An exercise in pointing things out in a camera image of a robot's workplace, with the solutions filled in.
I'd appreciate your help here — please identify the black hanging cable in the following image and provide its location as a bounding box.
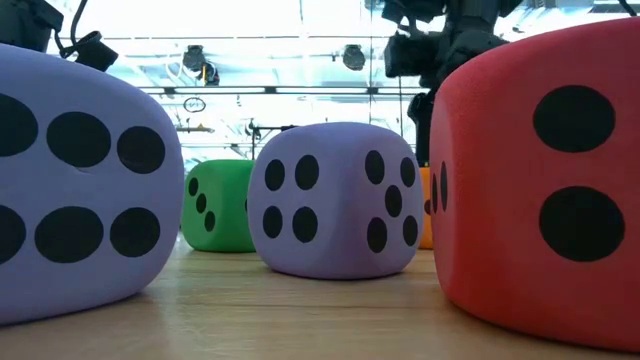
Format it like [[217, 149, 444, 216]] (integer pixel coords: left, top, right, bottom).
[[391, 74, 404, 126]]

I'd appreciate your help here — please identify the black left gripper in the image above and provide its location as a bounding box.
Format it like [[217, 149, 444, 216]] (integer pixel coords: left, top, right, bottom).
[[0, 0, 65, 53]]

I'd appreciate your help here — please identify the green foam die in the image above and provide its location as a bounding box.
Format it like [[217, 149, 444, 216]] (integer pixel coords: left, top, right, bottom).
[[180, 159, 257, 254]]

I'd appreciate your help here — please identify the orange foam die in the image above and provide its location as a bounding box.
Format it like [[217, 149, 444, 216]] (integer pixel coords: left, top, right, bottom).
[[418, 167, 435, 250]]

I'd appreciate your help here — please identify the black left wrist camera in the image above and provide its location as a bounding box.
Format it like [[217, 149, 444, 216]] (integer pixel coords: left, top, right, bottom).
[[73, 30, 120, 73]]

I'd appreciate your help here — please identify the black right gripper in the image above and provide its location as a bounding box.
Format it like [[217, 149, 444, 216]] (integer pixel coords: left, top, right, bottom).
[[407, 14, 510, 166]]

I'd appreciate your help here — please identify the black ceiling cord reel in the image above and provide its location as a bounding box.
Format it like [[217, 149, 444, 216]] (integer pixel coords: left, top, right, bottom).
[[341, 44, 368, 72], [181, 44, 221, 87]]

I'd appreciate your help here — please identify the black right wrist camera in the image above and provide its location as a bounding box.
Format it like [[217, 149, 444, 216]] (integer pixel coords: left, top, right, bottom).
[[383, 30, 442, 79]]

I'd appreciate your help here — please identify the red foam die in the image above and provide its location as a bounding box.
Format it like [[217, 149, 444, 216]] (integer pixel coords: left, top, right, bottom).
[[428, 17, 640, 354]]

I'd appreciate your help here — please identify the black left wrist camera cable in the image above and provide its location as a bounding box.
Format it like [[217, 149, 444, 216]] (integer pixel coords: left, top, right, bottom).
[[53, 0, 90, 59]]

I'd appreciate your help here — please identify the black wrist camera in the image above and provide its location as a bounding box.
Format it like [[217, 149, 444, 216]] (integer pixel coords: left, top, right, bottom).
[[383, 30, 442, 79], [73, 30, 120, 73]]

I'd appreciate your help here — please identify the black ceiling track rail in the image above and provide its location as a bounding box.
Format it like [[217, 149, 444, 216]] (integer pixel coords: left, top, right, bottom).
[[138, 85, 431, 97]]

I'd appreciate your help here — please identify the purple foam die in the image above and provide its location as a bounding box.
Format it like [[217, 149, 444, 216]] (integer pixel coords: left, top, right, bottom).
[[247, 121, 425, 280], [0, 42, 185, 327]]

